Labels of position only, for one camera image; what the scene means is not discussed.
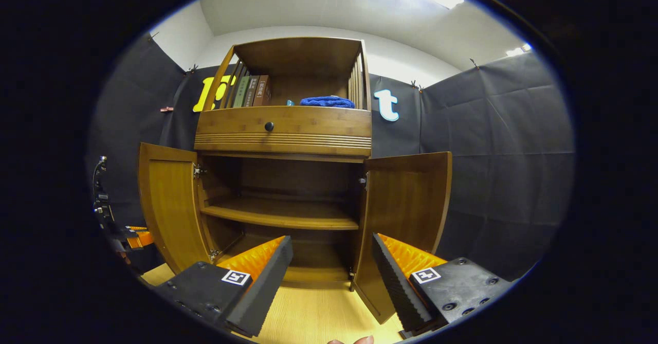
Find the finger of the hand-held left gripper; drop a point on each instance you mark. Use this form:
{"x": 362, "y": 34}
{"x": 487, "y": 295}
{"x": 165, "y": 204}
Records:
{"x": 141, "y": 239}
{"x": 138, "y": 228}

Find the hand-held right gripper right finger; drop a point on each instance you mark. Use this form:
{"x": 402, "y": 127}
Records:
{"x": 393, "y": 287}

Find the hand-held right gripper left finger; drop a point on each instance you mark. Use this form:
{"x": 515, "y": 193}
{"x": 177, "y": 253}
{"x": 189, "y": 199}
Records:
{"x": 267, "y": 287}

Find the wooden cabinet door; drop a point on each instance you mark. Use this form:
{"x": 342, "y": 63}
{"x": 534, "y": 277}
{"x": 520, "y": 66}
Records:
{"x": 172, "y": 205}
{"x": 406, "y": 200}

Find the wooden cabinet drawer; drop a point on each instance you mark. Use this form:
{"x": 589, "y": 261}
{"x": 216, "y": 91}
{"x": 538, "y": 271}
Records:
{"x": 318, "y": 123}

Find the wooden inner shelf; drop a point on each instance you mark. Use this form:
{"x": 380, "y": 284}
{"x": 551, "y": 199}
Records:
{"x": 282, "y": 213}

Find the black round drawer knob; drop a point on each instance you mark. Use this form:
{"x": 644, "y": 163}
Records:
{"x": 269, "y": 126}

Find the green book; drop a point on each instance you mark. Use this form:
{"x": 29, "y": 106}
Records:
{"x": 241, "y": 92}

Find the black backdrop cloth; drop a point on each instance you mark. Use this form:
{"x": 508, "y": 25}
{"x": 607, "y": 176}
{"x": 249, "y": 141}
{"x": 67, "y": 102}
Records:
{"x": 504, "y": 154}

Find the dark grey book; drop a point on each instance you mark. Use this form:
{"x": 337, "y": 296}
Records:
{"x": 251, "y": 92}

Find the brown book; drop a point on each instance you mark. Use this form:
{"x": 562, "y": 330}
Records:
{"x": 262, "y": 91}

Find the blue folded towel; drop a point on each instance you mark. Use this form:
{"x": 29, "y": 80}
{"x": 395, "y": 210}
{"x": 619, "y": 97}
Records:
{"x": 326, "y": 102}

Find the small ceiling light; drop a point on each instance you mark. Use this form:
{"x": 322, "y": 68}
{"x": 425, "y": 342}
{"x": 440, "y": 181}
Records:
{"x": 516, "y": 51}

